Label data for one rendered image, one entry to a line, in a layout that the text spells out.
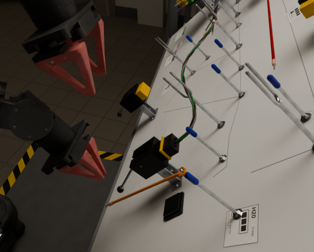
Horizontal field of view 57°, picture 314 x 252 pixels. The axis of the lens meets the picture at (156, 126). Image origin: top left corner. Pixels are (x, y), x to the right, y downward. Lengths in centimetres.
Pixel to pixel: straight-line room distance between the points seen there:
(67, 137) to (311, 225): 37
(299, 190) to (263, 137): 11
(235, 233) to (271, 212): 5
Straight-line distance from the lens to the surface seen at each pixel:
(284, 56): 58
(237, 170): 45
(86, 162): 51
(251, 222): 38
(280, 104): 34
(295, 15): 67
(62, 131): 51
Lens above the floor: 149
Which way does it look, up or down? 45 degrees down
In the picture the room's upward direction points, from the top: straight up
